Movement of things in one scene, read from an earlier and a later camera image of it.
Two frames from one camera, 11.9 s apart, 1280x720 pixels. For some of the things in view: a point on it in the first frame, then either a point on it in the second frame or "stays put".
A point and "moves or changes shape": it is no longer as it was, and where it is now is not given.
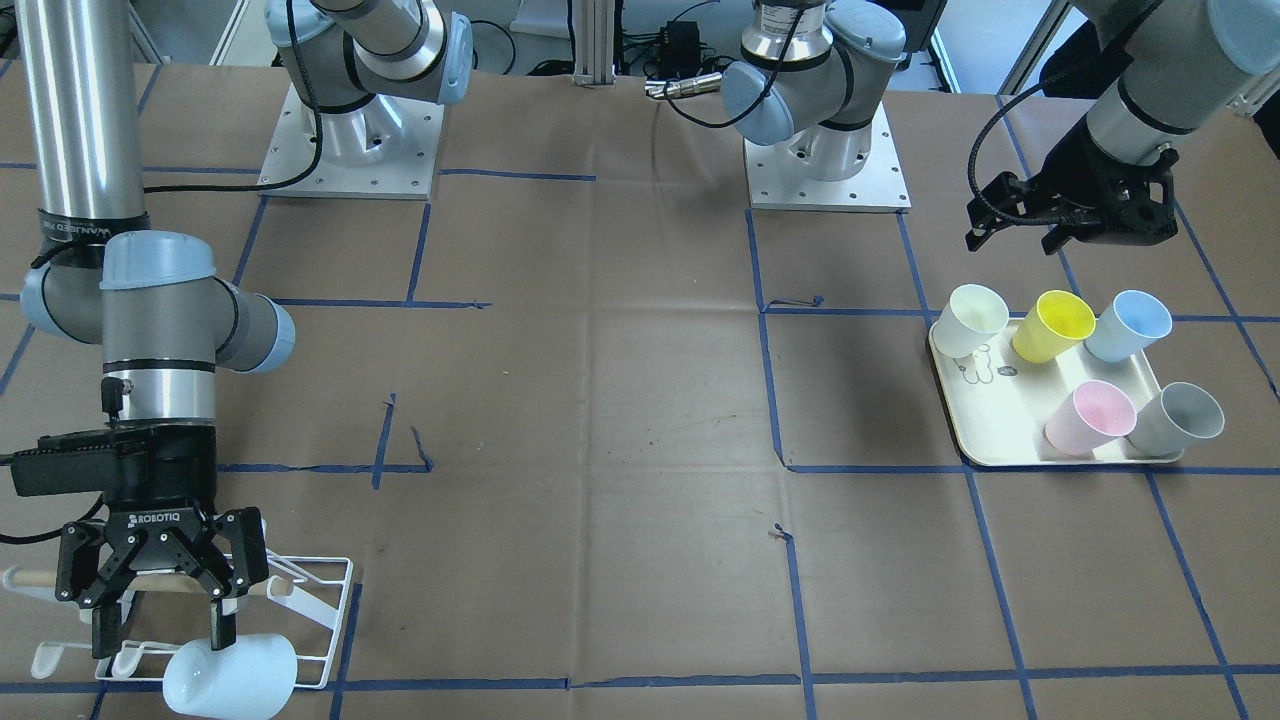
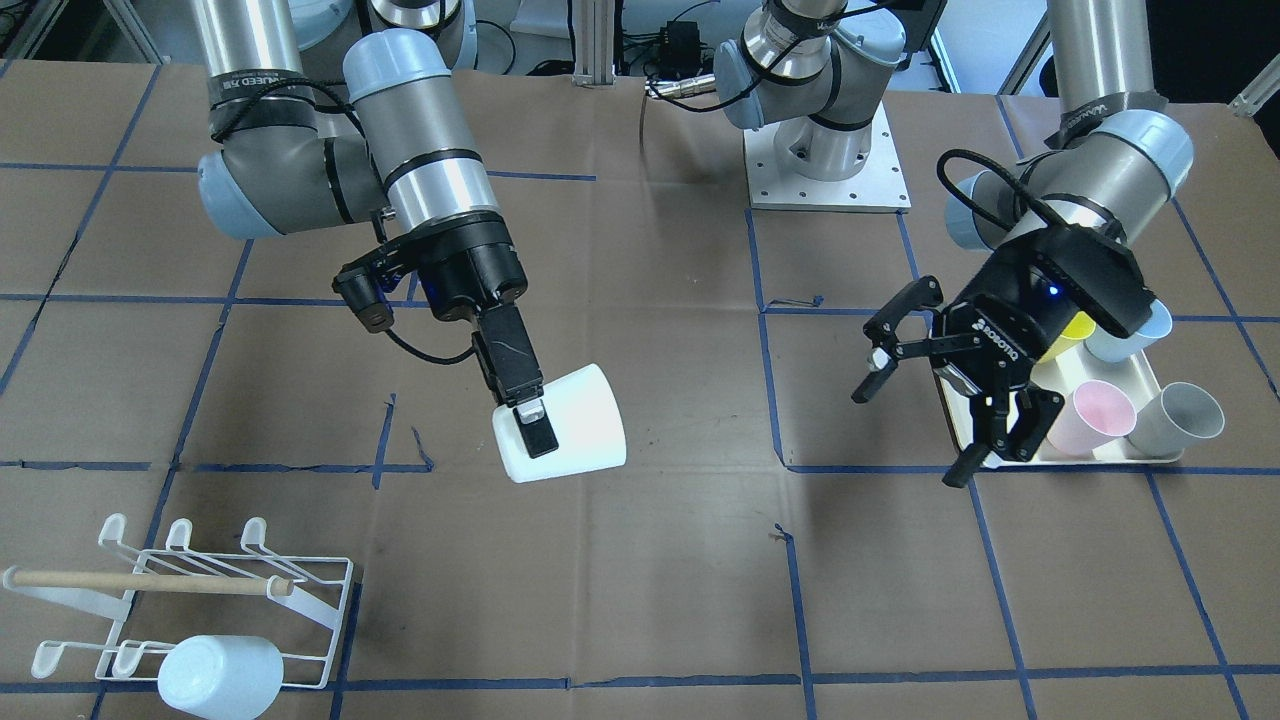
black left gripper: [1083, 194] → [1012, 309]
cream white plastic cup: [972, 317] moves or changes shape
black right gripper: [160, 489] → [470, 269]
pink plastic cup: [1094, 415] stays put
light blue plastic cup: [253, 679] moves or changes shape
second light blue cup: [1128, 326] stays put
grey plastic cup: [1173, 420] stays put
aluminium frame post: [594, 42] stays put
